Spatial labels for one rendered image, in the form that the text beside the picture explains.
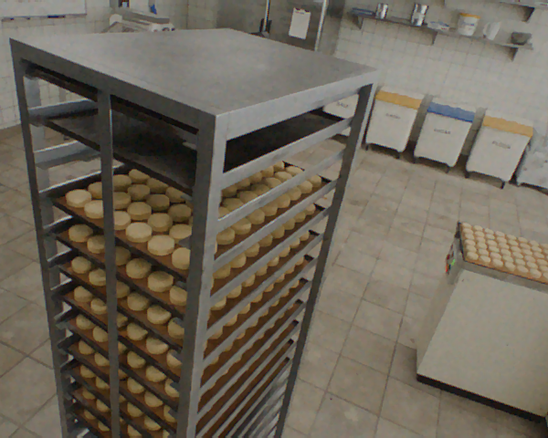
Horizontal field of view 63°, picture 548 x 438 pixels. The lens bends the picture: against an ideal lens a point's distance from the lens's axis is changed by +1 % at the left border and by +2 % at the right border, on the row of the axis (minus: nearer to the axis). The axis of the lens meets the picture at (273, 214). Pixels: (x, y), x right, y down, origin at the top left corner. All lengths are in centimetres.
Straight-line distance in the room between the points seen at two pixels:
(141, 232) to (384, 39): 576
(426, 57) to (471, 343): 443
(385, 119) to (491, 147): 128
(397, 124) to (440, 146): 59
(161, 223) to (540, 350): 219
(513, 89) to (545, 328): 426
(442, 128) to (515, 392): 367
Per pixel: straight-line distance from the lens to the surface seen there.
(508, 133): 590
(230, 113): 65
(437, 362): 278
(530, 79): 646
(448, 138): 591
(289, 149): 92
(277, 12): 588
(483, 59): 639
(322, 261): 139
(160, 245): 88
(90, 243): 105
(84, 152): 109
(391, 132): 596
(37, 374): 271
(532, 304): 254
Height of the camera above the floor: 202
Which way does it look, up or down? 30 degrees down
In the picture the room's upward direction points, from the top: 10 degrees clockwise
